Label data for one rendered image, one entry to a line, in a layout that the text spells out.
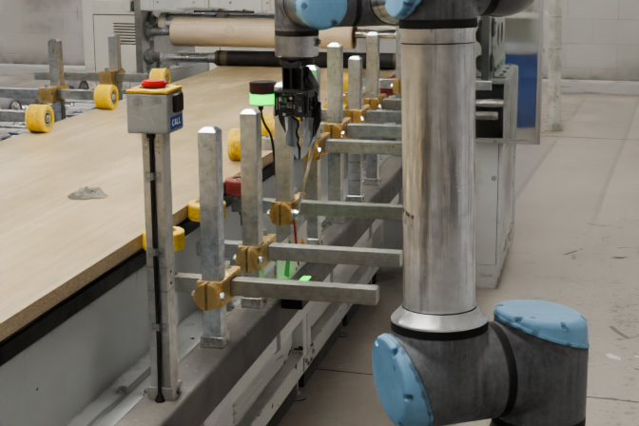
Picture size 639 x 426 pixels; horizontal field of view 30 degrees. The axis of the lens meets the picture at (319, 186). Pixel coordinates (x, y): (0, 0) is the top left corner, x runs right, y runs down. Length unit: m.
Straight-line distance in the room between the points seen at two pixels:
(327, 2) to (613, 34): 9.02
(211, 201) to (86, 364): 0.37
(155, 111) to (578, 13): 9.48
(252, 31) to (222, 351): 2.96
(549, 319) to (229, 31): 3.38
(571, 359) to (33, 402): 0.87
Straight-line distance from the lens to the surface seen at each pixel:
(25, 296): 1.95
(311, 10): 2.27
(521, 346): 1.88
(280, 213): 2.65
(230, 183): 2.72
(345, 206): 2.68
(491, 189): 4.95
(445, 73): 1.74
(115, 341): 2.34
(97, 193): 2.62
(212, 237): 2.20
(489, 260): 5.02
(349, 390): 3.94
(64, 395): 2.16
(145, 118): 1.89
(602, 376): 4.16
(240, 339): 2.30
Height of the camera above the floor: 1.46
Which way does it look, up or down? 12 degrees down
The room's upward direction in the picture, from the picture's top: straight up
